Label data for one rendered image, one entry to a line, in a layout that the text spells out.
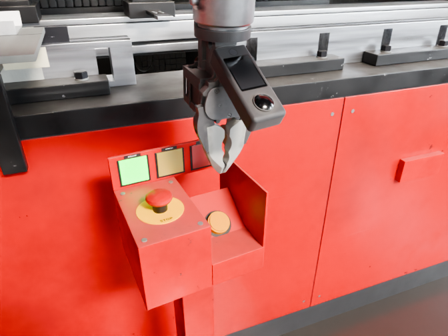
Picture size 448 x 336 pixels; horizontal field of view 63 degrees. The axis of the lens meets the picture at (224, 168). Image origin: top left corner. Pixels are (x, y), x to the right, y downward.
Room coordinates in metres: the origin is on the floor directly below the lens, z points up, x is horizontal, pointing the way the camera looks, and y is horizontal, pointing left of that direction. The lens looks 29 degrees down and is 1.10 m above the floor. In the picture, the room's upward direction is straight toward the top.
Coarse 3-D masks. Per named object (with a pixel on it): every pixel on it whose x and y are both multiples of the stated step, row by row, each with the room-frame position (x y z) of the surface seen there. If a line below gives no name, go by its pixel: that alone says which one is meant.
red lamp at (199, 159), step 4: (200, 144) 0.57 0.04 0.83; (192, 148) 0.56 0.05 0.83; (196, 148) 0.57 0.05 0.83; (200, 148) 0.57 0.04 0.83; (192, 152) 0.56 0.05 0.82; (196, 152) 0.57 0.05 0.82; (200, 152) 0.57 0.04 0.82; (204, 152) 0.57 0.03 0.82; (192, 156) 0.56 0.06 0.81; (196, 156) 0.57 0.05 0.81; (200, 156) 0.57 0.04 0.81; (204, 156) 0.57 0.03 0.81; (192, 160) 0.56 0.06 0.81; (196, 160) 0.57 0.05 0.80; (200, 160) 0.57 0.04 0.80; (204, 160) 0.57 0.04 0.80; (192, 164) 0.56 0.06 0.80; (196, 164) 0.57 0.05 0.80; (200, 164) 0.57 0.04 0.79; (204, 164) 0.57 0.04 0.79; (208, 164) 0.58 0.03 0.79
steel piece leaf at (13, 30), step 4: (0, 24) 0.65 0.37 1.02; (4, 24) 0.65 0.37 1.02; (8, 24) 0.65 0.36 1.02; (12, 24) 0.66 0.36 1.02; (0, 28) 0.65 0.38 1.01; (4, 28) 0.65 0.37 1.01; (8, 28) 0.65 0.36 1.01; (12, 28) 0.65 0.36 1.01; (16, 28) 0.71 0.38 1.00; (20, 28) 0.72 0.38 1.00; (0, 32) 0.65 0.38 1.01; (4, 32) 0.65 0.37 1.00; (8, 32) 0.65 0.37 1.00; (12, 32) 0.65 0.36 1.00; (16, 32) 0.66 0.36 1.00
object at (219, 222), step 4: (216, 212) 0.51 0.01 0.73; (220, 212) 0.51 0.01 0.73; (212, 216) 0.50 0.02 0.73; (216, 216) 0.50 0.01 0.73; (220, 216) 0.50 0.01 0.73; (224, 216) 0.50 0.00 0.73; (208, 220) 0.49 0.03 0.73; (212, 220) 0.49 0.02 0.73; (216, 220) 0.49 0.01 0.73; (220, 220) 0.49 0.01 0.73; (224, 220) 0.50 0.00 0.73; (228, 220) 0.50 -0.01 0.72; (212, 224) 0.49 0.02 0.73; (216, 224) 0.49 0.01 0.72; (220, 224) 0.49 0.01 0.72; (224, 224) 0.49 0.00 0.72; (228, 224) 0.49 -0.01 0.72; (212, 228) 0.48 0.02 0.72; (216, 228) 0.48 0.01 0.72; (220, 228) 0.48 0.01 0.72; (224, 228) 0.48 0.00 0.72; (212, 232) 0.48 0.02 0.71; (216, 232) 0.48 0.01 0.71; (220, 232) 0.48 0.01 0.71; (224, 232) 0.49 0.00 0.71
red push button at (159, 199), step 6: (150, 192) 0.45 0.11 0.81; (156, 192) 0.45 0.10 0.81; (162, 192) 0.45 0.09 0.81; (168, 192) 0.45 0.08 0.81; (150, 198) 0.44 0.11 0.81; (156, 198) 0.44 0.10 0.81; (162, 198) 0.44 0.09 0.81; (168, 198) 0.44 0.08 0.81; (150, 204) 0.43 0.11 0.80; (156, 204) 0.43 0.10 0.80; (162, 204) 0.43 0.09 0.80; (156, 210) 0.44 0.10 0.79; (162, 210) 0.44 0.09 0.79
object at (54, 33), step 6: (66, 24) 0.78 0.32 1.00; (48, 30) 0.75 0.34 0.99; (54, 30) 0.75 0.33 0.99; (60, 30) 0.76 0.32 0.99; (66, 30) 0.76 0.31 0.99; (48, 36) 0.75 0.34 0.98; (54, 36) 0.75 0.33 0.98; (60, 36) 0.76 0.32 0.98; (66, 36) 0.76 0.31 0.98; (42, 42) 0.74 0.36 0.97; (48, 42) 0.75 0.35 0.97; (54, 42) 0.75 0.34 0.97; (60, 42) 0.75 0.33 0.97
